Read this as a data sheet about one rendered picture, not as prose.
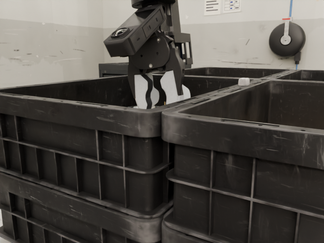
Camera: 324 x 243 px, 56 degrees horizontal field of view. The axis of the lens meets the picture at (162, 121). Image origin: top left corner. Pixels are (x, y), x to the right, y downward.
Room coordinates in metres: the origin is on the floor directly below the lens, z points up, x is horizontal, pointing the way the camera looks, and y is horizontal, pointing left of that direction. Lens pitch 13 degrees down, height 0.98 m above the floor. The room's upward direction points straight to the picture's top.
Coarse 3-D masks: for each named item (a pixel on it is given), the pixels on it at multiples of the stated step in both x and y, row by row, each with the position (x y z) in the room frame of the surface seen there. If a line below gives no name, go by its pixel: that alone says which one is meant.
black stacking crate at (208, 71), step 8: (192, 72) 0.98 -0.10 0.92; (200, 72) 1.03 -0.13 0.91; (208, 72) 1.08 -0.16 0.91; (216, 72) 1.07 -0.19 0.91; (224, 72) 1.05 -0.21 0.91; (232, 72) 1.04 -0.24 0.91; (240, 72) 1.02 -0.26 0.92; (248, 72) 1.01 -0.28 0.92; (256, 72) 1.00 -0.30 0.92; (264, 72) 0.98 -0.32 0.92; (272, 72) 0.97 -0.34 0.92
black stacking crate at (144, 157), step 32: (64, 96) 0.54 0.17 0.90; (96, 96) 0.61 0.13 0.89; (128, 96) 0.70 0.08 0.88; (160, 96) 0.71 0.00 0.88; (192, 96) 0.67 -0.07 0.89; (0, 128) 0.40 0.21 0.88; (32, 128) 0.37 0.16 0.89; (64, 128) 0.34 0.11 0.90; (0, 160) 0.41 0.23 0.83; (32, 160) 0.38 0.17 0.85; (64, 160) 0.34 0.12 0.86; (96, 160) 0.31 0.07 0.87; (128, 160) 0.29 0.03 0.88; (160, 160) 0.30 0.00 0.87; (96, 192) 0.32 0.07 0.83; (128, 192) 0.29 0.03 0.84; (160, 192) 0.30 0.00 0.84
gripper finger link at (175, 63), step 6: (174, 48) 0.47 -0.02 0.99; (174, 54) 0.47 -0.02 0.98; (174, 60) 0.47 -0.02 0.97; (180, 60) 0.48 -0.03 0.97; (168, 66) 0.48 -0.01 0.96; (174, 66) 0.47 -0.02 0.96; (180, 66) 0.47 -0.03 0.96; (174, 72) 0.47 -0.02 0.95; (180, 72) 0.47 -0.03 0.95; (180, 78) 0.47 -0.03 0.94; (180, 84) 0.47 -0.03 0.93; (180, 90) 0.47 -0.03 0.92
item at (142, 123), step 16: (80, 80) 0.59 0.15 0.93; (96, 80) 0.61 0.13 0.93; (224, 80) 0.63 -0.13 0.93; (256, 80) 0.58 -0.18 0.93; (0, 96) 0.38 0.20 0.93; (16, 96) 0.37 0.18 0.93; (32, 96) 0.37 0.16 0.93; (208, 96) 0.37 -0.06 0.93; (0, 112) 0.39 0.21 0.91; (16, 112) 0.37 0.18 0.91; (32, 112) 0.35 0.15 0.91; (48, 112) 0.34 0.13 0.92; (64, 112) 0.32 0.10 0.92; (80, 112) 0.31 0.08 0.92; (96, 112) 0.30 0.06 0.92; (112, 112) 0.29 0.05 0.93; (128, 112) 0.28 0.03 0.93; (144, 112) 0.27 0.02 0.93; (160, 112) 0.28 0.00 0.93; (96, 128) 0.30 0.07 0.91; (112, 128) 0.29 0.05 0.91; (128, 128) 0.28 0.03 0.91; (144, 128) 0.27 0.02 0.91; (160, 128) 0.28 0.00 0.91
